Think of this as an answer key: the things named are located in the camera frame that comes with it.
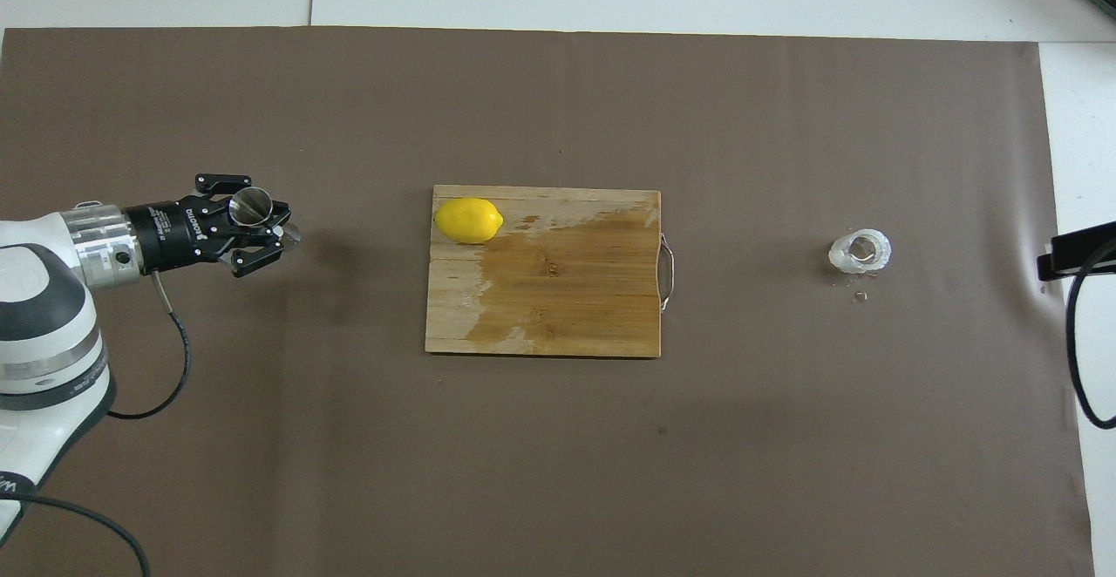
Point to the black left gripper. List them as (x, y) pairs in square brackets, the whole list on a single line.
[(174, 233)]

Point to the steel double jigger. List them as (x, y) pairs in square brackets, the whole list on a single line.
[(248, 207)]

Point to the clear crinkled plastic cup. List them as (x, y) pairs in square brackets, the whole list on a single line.
[(839, 254)]

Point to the yellow lemon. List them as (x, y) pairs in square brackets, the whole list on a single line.
[(468, 220)]

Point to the brown paper table mat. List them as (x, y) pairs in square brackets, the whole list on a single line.
[(349, 472)]

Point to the wooden cutting board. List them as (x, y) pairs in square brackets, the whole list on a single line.
[(575, 298)]

